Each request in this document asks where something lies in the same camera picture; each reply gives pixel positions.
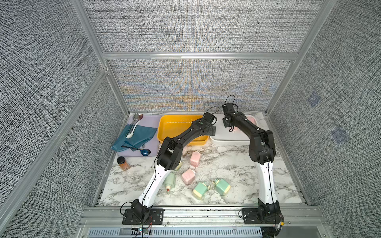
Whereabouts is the teal cloth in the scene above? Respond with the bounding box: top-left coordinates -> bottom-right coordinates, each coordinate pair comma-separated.
111,124 -> 157,152

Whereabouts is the white spoon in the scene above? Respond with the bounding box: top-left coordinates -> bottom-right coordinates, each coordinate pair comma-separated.
126,120 -> 140,139

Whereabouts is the spice jar black lid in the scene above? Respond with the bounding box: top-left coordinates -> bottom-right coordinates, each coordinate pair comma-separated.
117,156 -> 131,171

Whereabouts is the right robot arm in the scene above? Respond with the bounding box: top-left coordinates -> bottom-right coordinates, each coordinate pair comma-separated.
222,103 -> 284,225

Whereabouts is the yellow plastic tray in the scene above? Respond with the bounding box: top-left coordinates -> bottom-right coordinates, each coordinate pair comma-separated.
157,114 -> 202,143

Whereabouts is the metal spoon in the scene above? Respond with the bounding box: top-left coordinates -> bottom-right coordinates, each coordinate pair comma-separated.
133,113 -> 144,123

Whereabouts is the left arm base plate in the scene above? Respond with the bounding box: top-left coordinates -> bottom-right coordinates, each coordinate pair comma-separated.
122,208 -> 164,225

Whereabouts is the green sharpener upper left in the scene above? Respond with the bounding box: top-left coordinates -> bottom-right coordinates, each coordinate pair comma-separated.
175,162 -> 182,171

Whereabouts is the green sharpener front right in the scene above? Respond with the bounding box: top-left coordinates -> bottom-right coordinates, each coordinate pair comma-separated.
214,178 -> 231,196

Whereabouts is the green sharpener lying left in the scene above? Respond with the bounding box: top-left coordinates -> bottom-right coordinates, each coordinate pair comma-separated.
164,173 -> 176,194

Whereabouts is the white plastic tray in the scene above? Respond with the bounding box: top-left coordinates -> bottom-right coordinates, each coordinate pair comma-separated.
210,112 -> 269,145

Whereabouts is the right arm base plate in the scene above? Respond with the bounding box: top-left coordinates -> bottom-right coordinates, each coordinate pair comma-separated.
240,208 -> 284,226

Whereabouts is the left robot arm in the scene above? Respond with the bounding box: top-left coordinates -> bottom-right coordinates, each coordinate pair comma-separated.
131,112 -> 216,223

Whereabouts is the green sharpener front left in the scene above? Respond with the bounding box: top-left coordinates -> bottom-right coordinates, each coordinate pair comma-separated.
192,182 -> 210,200

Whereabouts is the aluminium front rail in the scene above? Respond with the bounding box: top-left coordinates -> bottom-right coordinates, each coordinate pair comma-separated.
78,204 -> 327,228

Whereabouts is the lavender cutting board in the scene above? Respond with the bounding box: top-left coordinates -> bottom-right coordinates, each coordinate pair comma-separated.
117,115 -> 161,157

